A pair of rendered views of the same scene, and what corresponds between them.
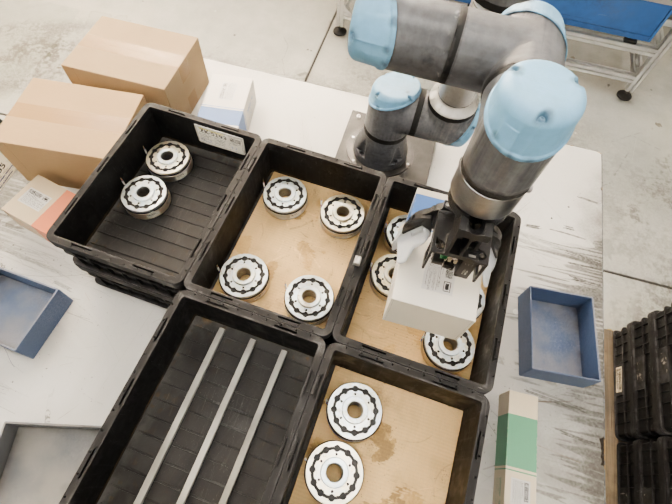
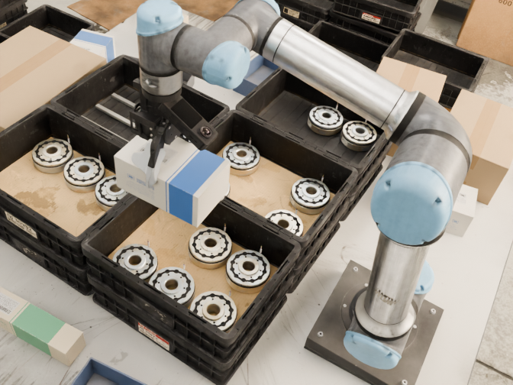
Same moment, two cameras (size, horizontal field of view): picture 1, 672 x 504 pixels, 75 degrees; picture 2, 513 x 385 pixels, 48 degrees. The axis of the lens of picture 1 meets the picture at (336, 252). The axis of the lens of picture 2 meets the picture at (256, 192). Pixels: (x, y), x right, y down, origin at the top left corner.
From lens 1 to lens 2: 1.17 m
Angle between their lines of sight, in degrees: 55
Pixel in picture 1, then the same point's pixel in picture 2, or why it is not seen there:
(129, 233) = (297, 113)
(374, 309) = (188, 231)
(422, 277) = not seen: hidden behind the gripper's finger
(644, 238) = not seen: outside the picture
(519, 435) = (44, 323)
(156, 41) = (498, 141)
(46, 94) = (428, 80)
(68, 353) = (230, 103)
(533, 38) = (206, 33)
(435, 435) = not seen: hidden behind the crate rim
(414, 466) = (63, 220)
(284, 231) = (279, 192)
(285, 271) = (241, 186)
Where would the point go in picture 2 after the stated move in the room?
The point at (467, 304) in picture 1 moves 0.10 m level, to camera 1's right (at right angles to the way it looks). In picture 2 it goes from (127, 156) to (102, 189)
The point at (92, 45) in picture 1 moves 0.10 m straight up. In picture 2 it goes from (487, 105) to (500, 80)
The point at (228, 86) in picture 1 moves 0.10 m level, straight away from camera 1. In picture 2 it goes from (460, 197) to (494, 198)
